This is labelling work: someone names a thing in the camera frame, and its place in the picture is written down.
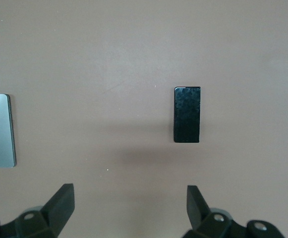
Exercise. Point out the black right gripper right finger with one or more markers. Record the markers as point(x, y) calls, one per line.
point(198, 210)

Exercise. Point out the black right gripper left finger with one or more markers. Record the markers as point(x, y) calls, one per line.
point(59, 208)

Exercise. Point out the black smartphone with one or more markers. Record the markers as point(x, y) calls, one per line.
point(187, 115)

